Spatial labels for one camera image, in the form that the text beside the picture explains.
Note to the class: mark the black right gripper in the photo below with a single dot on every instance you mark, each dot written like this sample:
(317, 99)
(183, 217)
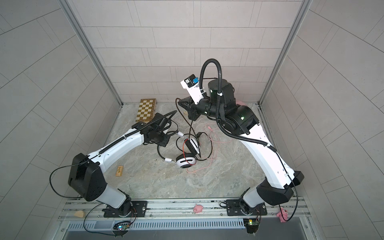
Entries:
(191, 108)

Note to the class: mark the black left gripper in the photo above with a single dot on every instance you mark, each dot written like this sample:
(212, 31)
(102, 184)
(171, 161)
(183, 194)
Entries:
(164, 143)

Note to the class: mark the white black headphones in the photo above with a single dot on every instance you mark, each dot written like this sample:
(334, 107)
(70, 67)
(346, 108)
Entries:
(190, 150)

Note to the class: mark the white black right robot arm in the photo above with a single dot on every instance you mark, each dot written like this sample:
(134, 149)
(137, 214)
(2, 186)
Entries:
(239, 122)

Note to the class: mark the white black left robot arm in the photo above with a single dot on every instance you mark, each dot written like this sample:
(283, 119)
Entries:
(87, 171)

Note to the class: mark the pink headphones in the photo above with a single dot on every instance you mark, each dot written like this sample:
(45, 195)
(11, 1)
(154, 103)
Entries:
(240, 103)

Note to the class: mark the wooden chess board box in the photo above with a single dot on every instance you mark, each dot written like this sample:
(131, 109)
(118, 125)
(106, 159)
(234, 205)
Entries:
(146, 110)

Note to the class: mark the wooden domino block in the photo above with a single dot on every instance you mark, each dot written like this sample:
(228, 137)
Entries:
(119, 171)

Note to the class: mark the pink pig toy centre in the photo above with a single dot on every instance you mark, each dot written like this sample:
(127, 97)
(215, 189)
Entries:
(198, 209)

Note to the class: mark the pink pig toy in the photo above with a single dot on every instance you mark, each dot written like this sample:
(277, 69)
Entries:
(198, 209)
(282, 215)

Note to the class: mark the left circuit board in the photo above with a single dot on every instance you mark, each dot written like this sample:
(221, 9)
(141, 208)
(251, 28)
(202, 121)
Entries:
(122, 226)

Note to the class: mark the circuit board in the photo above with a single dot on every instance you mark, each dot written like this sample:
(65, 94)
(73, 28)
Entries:
(251, 225)
(122, 226)

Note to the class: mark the right circuit board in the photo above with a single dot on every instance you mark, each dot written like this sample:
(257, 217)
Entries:
(251, 225)

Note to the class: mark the pink pig toy right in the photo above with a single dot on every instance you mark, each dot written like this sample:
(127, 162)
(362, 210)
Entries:
(282, 215)

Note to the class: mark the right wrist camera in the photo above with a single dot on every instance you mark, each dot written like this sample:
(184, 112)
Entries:
(191, 84)

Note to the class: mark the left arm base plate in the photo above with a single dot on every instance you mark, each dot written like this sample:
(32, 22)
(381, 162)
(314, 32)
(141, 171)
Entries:
(135, 208)

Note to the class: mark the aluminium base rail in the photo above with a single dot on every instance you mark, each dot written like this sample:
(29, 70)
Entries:
(159, 209)

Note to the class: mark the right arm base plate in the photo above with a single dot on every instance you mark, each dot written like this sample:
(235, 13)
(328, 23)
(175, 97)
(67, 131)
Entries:
(240, 208)

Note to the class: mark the tan object on rail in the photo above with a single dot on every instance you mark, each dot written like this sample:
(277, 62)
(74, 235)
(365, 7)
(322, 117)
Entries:
(79, 214)

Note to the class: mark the right metal corner post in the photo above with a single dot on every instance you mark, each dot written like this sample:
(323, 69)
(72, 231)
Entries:
(305, 5)

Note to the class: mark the metal corner post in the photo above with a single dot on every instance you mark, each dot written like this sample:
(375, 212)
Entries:
(305, 5)
(88, 47)

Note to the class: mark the left metal corner post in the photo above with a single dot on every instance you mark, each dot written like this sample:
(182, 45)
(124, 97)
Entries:
(88, 47)

